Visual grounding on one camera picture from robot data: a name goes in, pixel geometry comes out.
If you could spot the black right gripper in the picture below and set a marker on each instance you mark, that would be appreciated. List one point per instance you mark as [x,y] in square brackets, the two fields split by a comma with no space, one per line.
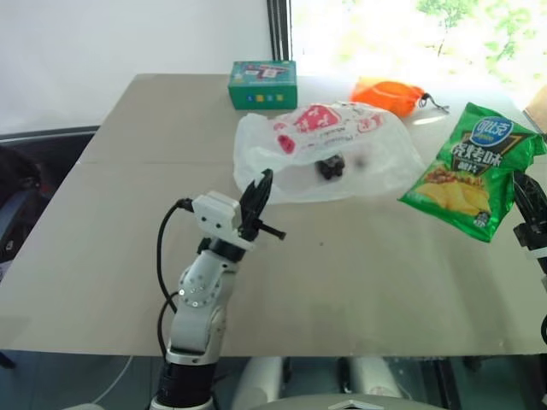
[532,237]

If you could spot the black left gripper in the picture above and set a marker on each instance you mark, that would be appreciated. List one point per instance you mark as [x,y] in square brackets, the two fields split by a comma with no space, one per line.
[261,226]

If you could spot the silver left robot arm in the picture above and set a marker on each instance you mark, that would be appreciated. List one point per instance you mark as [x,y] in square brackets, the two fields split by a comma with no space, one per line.
[196,294]

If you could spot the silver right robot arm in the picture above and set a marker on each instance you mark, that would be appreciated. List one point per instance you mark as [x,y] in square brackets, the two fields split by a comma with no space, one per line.
[545,290]

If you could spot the green potato chips bag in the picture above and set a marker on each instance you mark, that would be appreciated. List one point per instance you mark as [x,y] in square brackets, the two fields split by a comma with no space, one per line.
[470,171]

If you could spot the white red-printed plastic bag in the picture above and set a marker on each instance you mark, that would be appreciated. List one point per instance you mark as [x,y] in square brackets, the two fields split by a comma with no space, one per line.
[367,171]

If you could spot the small black object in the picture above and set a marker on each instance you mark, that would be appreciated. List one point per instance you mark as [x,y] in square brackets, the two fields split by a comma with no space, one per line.
[330,166]

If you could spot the brown cardboard box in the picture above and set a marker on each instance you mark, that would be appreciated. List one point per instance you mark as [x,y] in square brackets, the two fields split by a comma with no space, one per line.
[537,109]

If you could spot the green cardboard box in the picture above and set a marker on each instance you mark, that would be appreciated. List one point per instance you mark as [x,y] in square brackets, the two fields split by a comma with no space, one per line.
[262,87]

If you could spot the silver robot leg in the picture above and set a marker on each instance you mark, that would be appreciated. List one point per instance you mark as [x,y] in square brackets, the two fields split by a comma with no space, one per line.
[260,380]
[372,378]

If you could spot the dark office chair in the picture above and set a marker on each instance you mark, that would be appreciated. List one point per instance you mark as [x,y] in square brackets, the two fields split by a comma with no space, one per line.
[21,192]

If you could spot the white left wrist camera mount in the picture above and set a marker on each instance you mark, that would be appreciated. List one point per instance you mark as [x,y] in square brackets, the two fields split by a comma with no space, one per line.
[215,218]

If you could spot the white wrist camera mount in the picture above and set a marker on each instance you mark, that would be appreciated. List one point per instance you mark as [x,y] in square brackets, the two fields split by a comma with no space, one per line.
[215,218]
[540,258]

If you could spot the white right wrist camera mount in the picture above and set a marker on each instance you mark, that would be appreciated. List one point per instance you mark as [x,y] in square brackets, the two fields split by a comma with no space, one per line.
[540,258]

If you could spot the black window frame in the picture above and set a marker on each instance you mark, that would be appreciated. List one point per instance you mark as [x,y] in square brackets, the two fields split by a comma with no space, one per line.
[280,30]

